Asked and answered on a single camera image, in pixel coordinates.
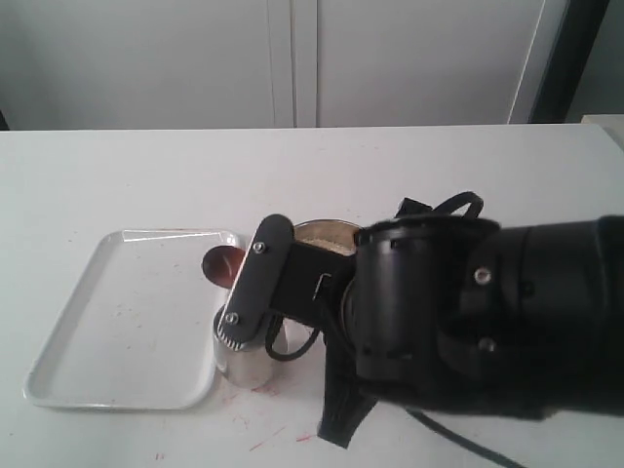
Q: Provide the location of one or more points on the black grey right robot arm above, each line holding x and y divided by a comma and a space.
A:
549, 302

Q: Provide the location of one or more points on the brown wooden spoon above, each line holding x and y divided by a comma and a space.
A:
221, 265

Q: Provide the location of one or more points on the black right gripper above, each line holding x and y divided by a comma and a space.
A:
389, 312

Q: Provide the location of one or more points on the small steel cup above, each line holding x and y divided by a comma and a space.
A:
249, 368

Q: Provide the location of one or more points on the white cabinet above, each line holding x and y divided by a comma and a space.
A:
70, 65

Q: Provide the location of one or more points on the steel bowl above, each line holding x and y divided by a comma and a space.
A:
330, 228

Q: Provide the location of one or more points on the white rectangular tray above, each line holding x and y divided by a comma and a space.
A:
137, 331

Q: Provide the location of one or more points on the white rice grains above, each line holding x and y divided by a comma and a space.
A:
327, 244

